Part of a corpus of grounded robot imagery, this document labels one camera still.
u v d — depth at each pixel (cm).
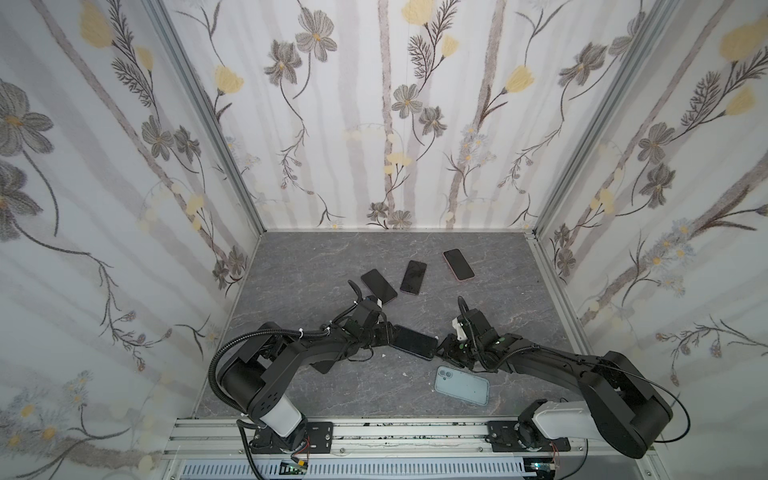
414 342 89
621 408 43
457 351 78
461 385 84
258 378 45
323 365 86
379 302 88
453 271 108
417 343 89
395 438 75
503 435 74
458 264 111
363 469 70
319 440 74
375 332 79
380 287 102
